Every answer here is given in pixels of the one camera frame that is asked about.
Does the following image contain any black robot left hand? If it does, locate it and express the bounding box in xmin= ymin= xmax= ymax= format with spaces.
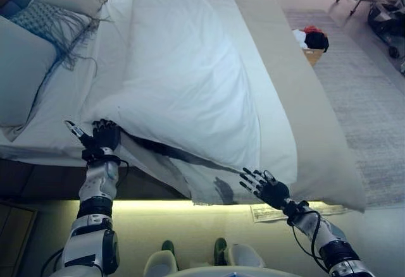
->
xmin=65 ymin=118 xmax=122 ymax=154

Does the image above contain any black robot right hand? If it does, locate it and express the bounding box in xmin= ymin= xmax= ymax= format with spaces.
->
xmin=239 ymin=168 xmax=290 ymax=210

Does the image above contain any white duvet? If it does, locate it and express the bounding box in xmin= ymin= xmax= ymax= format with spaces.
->
xmin=80 ymin=0 xmax=297 ymax=192

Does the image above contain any white bed sheet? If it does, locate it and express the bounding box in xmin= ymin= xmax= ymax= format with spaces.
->
xmin=0 ymin=0 xmax=140 ymax=167

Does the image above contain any beige bed blanket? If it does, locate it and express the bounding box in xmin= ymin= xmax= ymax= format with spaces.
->
xmin=118 ymin=0 xmax=366 ymax=213

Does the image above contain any silver robot right leg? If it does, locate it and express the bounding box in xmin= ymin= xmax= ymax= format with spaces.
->
xmin=226 ymin=243 xmax=266 ymax=270

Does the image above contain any green robot right foot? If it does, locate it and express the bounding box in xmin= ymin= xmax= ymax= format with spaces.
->
xmin=213 ymin=238 xmax=228 ymax=267

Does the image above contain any large grey pillow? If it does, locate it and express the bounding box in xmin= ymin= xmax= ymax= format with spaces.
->
xmin=0 ymin=16 xmax=58 ymax=142

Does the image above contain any grey floor rug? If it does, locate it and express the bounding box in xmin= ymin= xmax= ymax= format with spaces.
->
xmin=249 ymin=9 xmax=405 ymax=224

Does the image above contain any knitted fringed grey cushion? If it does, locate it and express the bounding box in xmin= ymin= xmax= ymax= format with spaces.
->
xmin=9 ymin=0 xmax=111 ymax=72

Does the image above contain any dark wooden nightstand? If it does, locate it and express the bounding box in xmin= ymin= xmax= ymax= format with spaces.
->
xmin=0 ymin=199 xmax=39 ymax=277

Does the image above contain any cardboard box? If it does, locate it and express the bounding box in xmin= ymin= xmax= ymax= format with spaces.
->
xmin=302 ymin=47 xmax=325 ymax=68

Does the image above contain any white garment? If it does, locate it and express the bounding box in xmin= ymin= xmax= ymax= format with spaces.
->
xmin=291 ymin=28 xmax=308 ymax=50

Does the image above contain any black garment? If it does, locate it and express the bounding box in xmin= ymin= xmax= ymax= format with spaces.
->
xmin=305 ymin=32 xmax=330 ymax=53

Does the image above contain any black wheeled machine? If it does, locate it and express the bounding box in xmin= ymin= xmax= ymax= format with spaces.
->
xmin=366 ymin=0 xmax=405 ymax=59

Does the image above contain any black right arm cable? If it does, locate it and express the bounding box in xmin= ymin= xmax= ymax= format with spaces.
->
xmin=290 ymin=210 xmax=330 ymax=273

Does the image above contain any dark bed frame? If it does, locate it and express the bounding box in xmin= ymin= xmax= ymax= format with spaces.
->
xmin=0 ymin=158 xmax=194 ymax=202

